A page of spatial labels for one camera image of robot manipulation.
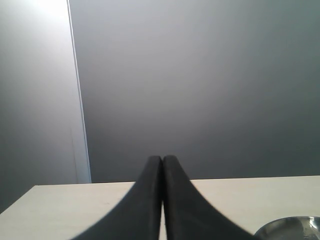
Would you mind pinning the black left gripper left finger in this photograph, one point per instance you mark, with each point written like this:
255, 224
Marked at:
138, 214

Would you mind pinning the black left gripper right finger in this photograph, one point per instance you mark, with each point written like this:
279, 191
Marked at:
188, 215

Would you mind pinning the round steel plate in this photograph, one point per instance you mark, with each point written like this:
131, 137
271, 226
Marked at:
291, 228

